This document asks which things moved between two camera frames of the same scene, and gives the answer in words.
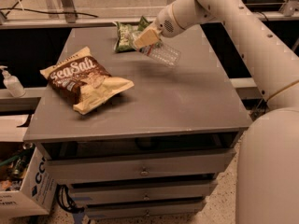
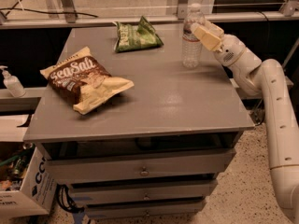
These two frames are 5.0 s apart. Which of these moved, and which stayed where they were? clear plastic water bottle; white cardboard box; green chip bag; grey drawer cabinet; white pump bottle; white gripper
Moved: white gripper; clear plastic water bottle
Stayed: white cardboard box; grey drawer cabinet; green chip bag; white pump bottle
